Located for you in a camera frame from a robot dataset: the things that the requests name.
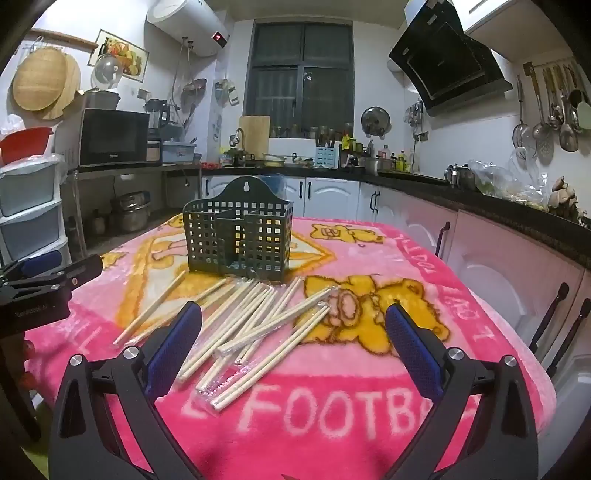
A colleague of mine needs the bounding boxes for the clear plastic bag of food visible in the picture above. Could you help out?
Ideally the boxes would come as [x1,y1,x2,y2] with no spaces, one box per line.
[466,159,550,206]

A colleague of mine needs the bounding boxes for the round woven bamboo tray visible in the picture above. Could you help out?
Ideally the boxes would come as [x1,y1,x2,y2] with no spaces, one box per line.
[12,47,70,112]

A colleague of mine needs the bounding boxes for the light blue plastic box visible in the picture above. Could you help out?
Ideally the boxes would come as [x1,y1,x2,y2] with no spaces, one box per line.
[161,142,197,164]

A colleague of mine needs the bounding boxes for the row of jars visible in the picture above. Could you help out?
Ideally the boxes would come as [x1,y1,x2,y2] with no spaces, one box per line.
[270,124,354,139]

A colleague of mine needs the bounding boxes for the dark green chopstick holder basket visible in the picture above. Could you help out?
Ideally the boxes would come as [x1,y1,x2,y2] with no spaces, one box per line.
[182,176,296,281]

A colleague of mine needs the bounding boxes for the red plastic basin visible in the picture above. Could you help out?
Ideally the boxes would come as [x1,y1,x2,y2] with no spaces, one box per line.
[0,127,54,167]

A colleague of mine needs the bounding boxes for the fruit wall poster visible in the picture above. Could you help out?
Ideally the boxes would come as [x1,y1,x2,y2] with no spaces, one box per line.
[89,30,149,83]

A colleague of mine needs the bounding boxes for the round wooden board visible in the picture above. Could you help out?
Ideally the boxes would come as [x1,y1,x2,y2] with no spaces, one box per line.
[46,53,82,121]

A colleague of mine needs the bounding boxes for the white upper cabinet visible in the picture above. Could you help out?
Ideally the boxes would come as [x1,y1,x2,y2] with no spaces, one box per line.
[462,0,555,47]

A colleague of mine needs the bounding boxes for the group of condiment bottles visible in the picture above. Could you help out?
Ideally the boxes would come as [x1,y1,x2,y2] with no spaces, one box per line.
[379,145,411,171]

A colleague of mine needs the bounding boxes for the glass pot lid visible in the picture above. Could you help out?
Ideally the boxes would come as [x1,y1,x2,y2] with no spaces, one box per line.
[92,53,124,90]

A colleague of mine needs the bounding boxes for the brown lumpy food heap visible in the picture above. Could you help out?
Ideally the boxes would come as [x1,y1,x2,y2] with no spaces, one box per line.
[549,175,580,217]

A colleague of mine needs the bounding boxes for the dark framed window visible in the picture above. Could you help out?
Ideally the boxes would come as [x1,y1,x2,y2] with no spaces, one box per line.
[243,19,354,138]

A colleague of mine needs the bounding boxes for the metal shelf rack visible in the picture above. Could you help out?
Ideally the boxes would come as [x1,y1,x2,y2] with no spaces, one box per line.
[69,161,204,232]

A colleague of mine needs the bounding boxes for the hanging steel bowl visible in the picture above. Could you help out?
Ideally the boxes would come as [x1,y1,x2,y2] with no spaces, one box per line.
[180,78,208,107]

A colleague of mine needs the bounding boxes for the black range hood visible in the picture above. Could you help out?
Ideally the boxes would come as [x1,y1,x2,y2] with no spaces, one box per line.
[389,0,514,116]

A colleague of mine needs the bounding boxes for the pile of wooden chopsticks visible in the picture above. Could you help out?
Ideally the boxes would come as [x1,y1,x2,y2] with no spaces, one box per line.
[113,270,342,411]

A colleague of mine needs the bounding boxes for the wooden cutting board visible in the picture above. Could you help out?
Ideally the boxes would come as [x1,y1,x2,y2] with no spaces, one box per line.
[239,115,271,155]

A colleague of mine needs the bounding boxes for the row of hanging cooking utensils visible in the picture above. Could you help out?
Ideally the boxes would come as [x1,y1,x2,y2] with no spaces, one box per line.
[512,60,591,158]

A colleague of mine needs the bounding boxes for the black blender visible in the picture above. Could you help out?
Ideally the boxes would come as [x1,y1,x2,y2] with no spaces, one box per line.
[145,98,169,139]

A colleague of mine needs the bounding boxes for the black microwave oven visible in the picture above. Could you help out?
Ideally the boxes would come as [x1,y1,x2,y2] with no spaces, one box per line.
[76,108,151,168]

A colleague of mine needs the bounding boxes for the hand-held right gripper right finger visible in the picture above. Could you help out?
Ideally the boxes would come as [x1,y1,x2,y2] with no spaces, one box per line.
[379,302,539,480]

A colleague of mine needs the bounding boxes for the hanging steel pot lid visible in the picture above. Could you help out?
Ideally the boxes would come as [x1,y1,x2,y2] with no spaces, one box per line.
[361,106,392,138]

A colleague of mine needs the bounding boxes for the plastic drawer cabinet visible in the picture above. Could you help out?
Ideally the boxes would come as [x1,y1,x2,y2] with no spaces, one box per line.
[0,154,70,273]

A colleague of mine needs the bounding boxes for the pink printed blanket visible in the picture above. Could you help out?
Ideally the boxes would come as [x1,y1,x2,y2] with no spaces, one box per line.
[23,215,557,480]

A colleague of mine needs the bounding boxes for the white water heater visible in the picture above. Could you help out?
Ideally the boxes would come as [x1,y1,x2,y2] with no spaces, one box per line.
[147,0,232,58]

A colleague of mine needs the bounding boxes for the blue plastic bag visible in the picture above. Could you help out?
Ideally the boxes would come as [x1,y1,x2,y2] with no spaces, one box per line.
[261,173,289,197]

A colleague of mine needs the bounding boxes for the stacked steel pots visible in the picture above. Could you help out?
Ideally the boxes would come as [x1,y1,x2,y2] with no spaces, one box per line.
[111,191,153,232]

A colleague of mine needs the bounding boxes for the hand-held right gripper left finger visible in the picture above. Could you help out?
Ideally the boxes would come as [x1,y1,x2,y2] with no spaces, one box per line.
[48,301,204,480]

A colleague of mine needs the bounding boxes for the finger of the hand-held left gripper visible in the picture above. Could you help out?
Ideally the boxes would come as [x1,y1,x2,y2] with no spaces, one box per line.
[9,255,104,291]
[0,250,64,282]

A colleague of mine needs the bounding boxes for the blue knife block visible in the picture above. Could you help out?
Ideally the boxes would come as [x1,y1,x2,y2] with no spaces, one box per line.
[315,145,341,169]

